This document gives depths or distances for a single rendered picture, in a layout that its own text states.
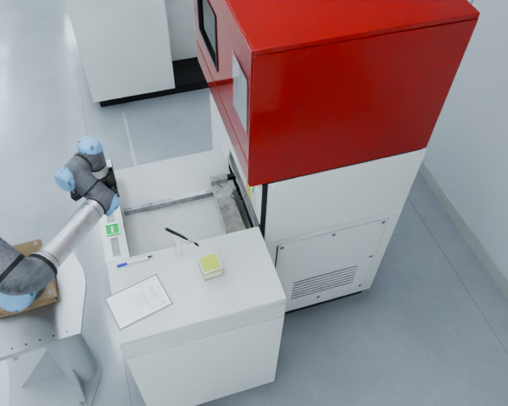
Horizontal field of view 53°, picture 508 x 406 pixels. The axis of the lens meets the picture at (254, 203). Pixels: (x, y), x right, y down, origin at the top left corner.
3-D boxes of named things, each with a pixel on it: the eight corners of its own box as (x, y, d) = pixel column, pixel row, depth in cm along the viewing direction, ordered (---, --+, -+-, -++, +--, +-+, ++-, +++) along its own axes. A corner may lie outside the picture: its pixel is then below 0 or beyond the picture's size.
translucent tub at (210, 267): (217, 261, 201) (216, 251, 195) (222, 276, 196) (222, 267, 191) (198, 267, 199) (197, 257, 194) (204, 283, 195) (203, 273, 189)
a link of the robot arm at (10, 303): (22, 311, 189) (16, 321, 176) (-8, 287, 186) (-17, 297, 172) (46, 285, 190) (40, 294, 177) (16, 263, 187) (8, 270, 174)
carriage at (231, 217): (225, 180, 242) (225, 176, 240) (248, 241, 221) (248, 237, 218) (209, 183, 240) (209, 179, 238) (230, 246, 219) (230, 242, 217)
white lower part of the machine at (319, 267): (316, 192, 350) (334, 98, 286) (368, 296, 301) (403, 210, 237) (215, 215, 335) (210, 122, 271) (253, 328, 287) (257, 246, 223)
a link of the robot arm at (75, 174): (82, 195, 165) (104, 172, 171) (54, 171, 162) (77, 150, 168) (76, 202, 171) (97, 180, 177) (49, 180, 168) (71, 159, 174)
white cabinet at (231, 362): (224, 239, 324) (221, 148, 260) (273, 387, 267) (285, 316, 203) (122, 264, 311) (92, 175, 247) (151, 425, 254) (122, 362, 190)
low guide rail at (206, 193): (231, 188, 243) (231, 184, 240) (231, 192, 242) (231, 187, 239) (124, 212, 232) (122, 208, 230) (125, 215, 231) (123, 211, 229)
